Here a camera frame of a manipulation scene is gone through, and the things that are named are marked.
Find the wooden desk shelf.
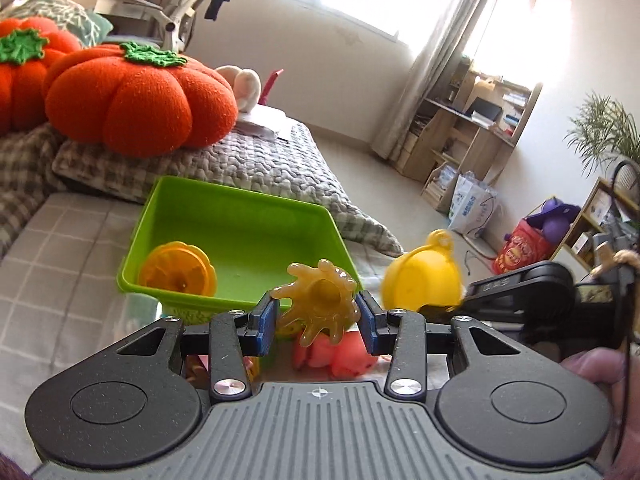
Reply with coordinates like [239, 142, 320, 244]
[394, 56, 542, 212]

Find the green plastic bin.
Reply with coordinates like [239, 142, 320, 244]
[116, 176, 358, 324]

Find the white office chair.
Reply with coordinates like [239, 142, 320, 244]
[94, 0, 237, 54]

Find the orange ridged wheel toy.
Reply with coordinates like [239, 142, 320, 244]
[137, 240, 218, 297]

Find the red plastic object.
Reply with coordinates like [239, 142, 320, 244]
[258, 68, 284, 105]

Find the amber translucent gear toy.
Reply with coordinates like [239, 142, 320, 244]
[270, 259, 360, 348]

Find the orange pumpkin cushion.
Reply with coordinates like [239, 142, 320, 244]
[42, 41, 239, 158]
[0, 16, 82, 136]

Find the grey window curtain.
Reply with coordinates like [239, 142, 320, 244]
[370, 0, 488, 160]

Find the plaid checkered pillow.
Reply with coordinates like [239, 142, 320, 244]
[0, 124, 66, 258]

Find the white plush bunny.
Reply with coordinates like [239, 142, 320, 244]
[216, 65, 262, 113]

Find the purple plush toy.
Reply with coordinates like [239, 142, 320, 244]
[526, 196, 580, 245]

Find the white paper bag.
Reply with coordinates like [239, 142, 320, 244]
[448, 171, 499, 238]

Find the grey quilted blanket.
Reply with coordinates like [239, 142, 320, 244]
[52, 120, 404, 257]

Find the right hand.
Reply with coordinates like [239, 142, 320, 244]
[562, 348, 639, 479]

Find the teal patterned pillow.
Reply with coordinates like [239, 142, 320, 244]
[1, 0, 113, 47]

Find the far orange pumpkin cushion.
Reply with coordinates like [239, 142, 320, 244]
[0, 16, 82, 136]

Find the near orange pumpkin cushion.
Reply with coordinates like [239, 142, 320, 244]
[42, 41, 239, 158]

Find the wooden side shelf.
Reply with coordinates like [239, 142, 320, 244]
[551, 178, 613, 282]

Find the pink pig toy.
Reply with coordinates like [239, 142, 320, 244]
[292, 332, 378, 380]

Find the red snack bag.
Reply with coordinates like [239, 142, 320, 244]
[491, 219, 554, 274]

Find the green potted plant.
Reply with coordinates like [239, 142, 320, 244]
[564, 92, 639, 176]

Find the yellow toy cup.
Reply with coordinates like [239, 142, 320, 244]
[381, 229, 463, 311]

